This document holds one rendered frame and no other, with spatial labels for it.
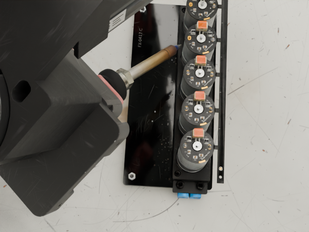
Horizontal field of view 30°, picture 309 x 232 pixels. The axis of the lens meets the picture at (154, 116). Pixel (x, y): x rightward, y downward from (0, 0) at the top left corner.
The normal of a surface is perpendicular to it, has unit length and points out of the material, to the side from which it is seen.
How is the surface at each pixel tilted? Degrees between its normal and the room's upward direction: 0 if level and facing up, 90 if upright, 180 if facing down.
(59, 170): 27
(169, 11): 0
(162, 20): 0
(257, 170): 0
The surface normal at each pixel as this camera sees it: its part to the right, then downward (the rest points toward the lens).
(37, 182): -0.31, 0.05
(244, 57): 0.03, -0.25
